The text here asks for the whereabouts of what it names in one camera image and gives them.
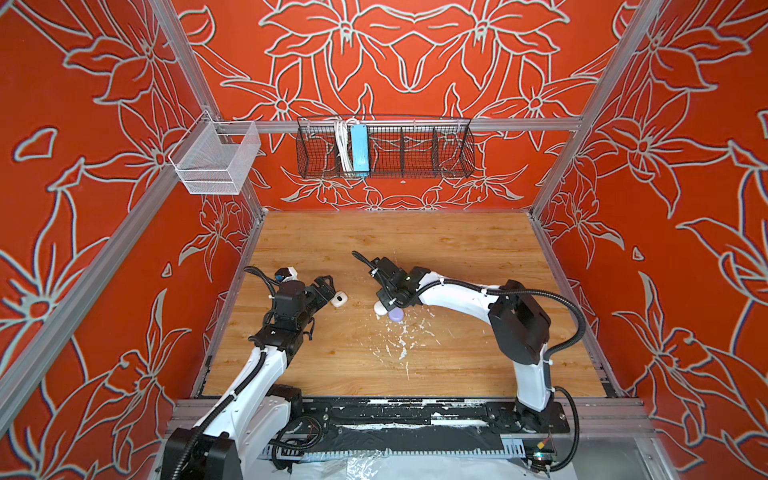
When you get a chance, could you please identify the white coiled cable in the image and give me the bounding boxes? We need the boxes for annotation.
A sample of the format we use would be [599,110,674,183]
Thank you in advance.
[333,118,355,174]

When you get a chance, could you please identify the cream earbud charging case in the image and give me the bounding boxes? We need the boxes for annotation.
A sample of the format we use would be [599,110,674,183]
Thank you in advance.
[331,291,348,308]

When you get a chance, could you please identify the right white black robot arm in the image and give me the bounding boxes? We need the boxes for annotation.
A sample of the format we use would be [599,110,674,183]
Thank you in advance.
[352,251,588,432]

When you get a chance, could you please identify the purple round charging case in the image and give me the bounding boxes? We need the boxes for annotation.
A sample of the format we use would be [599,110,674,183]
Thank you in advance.
[388,307,405,323]

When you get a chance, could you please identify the clear plastic wall bin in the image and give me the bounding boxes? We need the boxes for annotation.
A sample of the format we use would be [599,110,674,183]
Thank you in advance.
[169,112,262,195]

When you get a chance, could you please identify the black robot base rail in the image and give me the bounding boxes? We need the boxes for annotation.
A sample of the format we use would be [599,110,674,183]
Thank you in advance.
[261,397,577,463]

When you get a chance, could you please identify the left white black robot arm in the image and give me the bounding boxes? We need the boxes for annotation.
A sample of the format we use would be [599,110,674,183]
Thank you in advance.
[159,266,338,479]

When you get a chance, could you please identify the white round charging case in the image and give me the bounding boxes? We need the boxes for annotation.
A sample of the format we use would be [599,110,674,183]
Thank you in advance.
[374,301,388,316]

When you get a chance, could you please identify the black wire wall basket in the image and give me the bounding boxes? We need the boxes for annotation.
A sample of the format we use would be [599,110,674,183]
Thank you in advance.
[296,114,476,180]

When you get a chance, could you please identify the light blue power strip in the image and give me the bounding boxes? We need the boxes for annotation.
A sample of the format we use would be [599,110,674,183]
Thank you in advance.
[350,123,370,177]

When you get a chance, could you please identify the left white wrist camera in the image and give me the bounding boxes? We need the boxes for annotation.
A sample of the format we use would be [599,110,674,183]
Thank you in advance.
[274,267,298,283]

